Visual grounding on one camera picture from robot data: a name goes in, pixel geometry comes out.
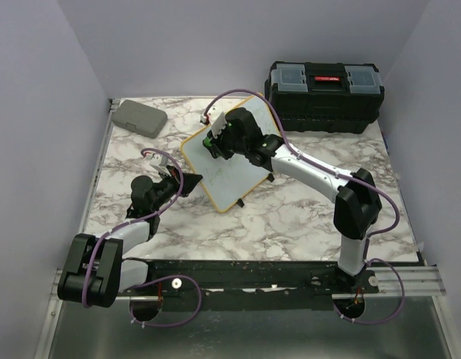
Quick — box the black plastic toolbox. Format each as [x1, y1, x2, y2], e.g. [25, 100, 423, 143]
[264, 61, 385, 134]

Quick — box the yellow framed whiteboard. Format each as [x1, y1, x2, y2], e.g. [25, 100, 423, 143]
[180, 95, 283, 215]

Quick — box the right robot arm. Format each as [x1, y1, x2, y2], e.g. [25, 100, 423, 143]
[202, 107, 382, 293]

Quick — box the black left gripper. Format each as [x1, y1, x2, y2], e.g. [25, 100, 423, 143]
[151, 165, 203, 212]

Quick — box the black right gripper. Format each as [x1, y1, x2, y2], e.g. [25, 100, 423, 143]
[206, 122, 247, 162]

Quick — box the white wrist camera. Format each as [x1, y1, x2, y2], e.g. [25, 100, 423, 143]
[146, 153, 170, 176]
[200, 105, 226, 138]

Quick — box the aluminium frame rail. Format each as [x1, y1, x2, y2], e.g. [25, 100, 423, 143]
[34, 98, 121, 358]

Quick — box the grey plastic case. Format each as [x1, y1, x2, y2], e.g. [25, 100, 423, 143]
[111, 99, 168, 138]

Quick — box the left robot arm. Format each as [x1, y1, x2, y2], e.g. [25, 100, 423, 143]
[57, 166, 203, 307]

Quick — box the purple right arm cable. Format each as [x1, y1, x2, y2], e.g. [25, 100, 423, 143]
[202, 88, 407, 325]

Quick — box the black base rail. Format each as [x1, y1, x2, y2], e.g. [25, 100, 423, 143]
[115, 259, 378, 311]

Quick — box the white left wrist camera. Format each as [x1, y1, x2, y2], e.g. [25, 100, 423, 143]
[146, 153, 170, 176]

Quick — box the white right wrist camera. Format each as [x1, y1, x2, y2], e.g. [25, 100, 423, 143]
[200, 105, 226, 138]

